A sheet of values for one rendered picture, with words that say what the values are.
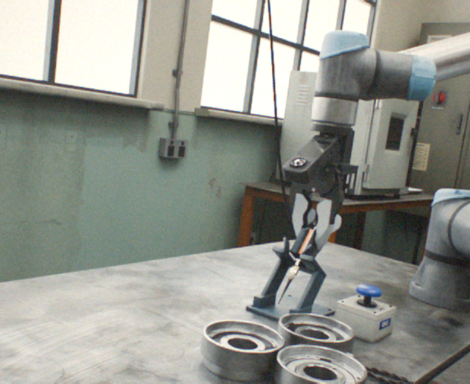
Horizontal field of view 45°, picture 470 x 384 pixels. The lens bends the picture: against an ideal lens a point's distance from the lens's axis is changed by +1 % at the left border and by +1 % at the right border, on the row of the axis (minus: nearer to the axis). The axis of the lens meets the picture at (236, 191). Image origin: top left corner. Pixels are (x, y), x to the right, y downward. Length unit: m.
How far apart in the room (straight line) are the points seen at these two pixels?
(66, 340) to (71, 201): 1.70
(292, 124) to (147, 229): 1.04
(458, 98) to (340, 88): 3.72
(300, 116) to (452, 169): 1.75
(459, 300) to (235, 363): 0.61
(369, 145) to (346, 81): 2.06
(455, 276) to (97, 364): 0.73
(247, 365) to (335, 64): 0.50
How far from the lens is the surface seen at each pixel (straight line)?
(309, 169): 0.89
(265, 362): 0.71
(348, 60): 0.96
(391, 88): 0.99
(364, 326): 0.93
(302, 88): 3.22
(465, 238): 1.12
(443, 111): 4.68
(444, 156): 4.65
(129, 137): 2.60
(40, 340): 0.80
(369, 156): 3.00
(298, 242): 0.97
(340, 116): 0.95
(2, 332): 0.82
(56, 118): 2.38
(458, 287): 1.21
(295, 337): 0.78
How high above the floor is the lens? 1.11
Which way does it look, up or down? 7 degrees down
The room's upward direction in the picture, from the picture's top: 7 degrees clockwise
